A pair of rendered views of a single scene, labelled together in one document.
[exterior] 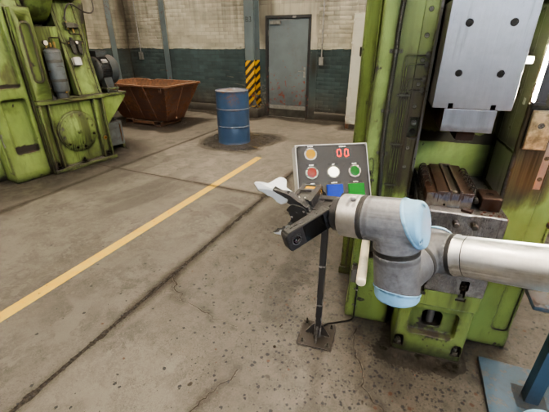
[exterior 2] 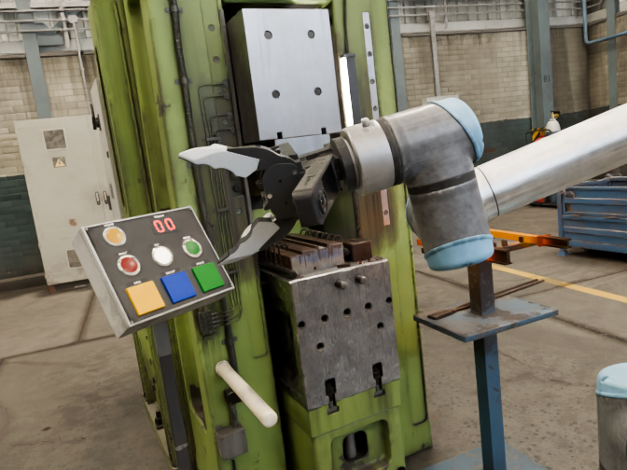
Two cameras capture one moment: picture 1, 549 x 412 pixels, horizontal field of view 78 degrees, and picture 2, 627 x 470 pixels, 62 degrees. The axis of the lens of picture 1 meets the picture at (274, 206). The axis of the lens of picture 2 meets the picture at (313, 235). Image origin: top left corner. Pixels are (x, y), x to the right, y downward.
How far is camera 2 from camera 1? 0.50 m
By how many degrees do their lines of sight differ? 44
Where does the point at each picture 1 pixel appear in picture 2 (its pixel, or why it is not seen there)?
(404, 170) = not seen: hidden behind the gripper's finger
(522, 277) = (563, 169)
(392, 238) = (450, 146)
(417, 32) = (202, 56)
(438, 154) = not seen: hidden behind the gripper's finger
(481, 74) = (299, 93)
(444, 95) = (268, 123)
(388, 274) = (460, 208)
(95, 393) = not seen: outside the picture
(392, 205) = (427, 107)
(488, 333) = (411, 435)
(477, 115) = (312, 143)
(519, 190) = (373, 230)
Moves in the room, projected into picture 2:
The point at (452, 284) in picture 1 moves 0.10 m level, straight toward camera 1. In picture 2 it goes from (364, 375) to (372, 386)
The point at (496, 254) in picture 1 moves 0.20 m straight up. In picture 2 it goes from (524, 159) to (517, 20)
